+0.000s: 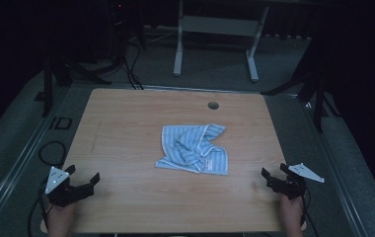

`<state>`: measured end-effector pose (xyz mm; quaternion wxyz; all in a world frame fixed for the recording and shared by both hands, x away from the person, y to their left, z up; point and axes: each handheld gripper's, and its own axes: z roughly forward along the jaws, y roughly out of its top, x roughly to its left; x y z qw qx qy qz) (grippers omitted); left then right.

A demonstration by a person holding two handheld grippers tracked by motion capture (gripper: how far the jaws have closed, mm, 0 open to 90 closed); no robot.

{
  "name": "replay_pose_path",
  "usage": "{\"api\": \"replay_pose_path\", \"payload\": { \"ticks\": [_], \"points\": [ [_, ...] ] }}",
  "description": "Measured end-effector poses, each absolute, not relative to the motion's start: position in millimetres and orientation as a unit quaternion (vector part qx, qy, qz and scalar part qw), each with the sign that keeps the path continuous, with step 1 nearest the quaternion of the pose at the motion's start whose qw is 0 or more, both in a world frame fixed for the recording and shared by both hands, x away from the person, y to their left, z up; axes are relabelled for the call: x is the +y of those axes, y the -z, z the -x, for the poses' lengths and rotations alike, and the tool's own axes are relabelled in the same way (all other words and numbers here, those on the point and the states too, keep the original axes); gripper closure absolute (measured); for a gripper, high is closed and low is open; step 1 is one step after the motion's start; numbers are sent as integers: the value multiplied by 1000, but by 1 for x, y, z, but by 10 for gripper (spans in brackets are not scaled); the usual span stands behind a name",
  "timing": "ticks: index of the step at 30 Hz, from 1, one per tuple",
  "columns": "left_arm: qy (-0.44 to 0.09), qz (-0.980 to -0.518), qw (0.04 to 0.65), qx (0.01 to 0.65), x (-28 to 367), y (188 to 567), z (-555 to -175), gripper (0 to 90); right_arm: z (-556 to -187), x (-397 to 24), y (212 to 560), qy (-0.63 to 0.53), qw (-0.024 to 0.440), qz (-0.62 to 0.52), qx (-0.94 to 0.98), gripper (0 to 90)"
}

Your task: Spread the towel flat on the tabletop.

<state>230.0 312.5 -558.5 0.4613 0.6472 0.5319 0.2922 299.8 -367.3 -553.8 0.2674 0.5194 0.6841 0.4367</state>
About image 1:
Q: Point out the dark equipment rack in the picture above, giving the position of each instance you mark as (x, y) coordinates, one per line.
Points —
(124, 23)

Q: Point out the blue striped towel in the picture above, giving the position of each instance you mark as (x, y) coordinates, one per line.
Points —
(190, 149)

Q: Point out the metal floor rail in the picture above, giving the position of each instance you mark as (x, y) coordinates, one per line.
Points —
(338, 177)
(14, 166)
(188, 89)

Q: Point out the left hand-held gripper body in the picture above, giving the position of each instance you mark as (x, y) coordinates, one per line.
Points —
(64, 195)

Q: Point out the white metal table frame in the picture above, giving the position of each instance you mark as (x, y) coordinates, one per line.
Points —
(220, 25)

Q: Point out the person's right hand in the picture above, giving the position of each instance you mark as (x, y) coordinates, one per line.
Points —
(290, 212)

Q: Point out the black metal stand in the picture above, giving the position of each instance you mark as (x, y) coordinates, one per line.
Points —
(318, 98)
(48, 89)

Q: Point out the person's left hand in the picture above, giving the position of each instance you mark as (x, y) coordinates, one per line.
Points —
(60, 217)

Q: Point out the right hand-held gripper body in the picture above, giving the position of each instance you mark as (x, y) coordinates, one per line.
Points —
(290, 187)

